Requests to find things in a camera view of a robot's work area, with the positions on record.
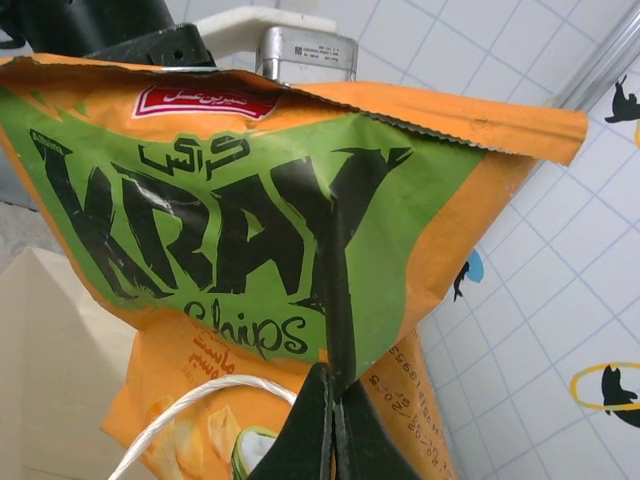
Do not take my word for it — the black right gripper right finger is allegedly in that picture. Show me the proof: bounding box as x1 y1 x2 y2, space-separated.
333 380 427 480

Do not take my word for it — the aluminium frame post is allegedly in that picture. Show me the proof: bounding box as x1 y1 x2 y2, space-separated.
547 0 640 117

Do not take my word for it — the white paper bag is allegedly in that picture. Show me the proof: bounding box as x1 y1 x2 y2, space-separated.
0 247 301 480

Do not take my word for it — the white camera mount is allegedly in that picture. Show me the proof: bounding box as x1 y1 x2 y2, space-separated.
189 8 342 49

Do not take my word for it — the orange green Kray chips bag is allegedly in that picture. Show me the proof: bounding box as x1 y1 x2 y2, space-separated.
0 54 591 480

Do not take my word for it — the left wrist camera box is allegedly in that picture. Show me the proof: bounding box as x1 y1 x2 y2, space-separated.
254 27 359 84

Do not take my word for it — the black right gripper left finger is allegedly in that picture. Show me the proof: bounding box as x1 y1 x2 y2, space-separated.
248 363 335 480

